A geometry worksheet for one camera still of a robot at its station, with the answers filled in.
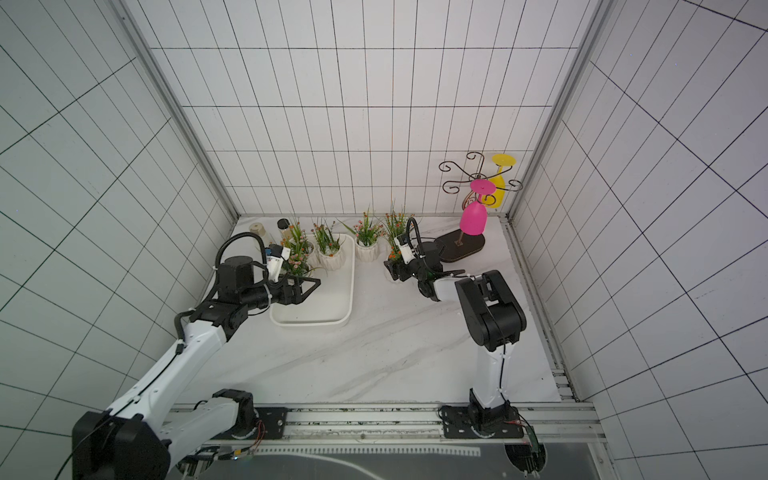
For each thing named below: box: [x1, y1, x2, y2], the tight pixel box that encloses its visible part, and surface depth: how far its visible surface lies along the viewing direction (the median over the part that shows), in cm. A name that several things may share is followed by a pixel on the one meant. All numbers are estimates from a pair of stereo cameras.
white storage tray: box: [269, 234, 355, 327], surface depth 91 cm
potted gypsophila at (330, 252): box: [310, 221, 347, 270], surface depth 102 cm
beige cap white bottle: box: [249, 222, 268, 238], surface depth 105 cm
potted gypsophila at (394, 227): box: [380, 210, 414, 261], surface depth 102 cm
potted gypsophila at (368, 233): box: [336, 204, 387, 262], surface depth 101 cm
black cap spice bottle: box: [277, 218, 291, 236], surface depth 106 cm
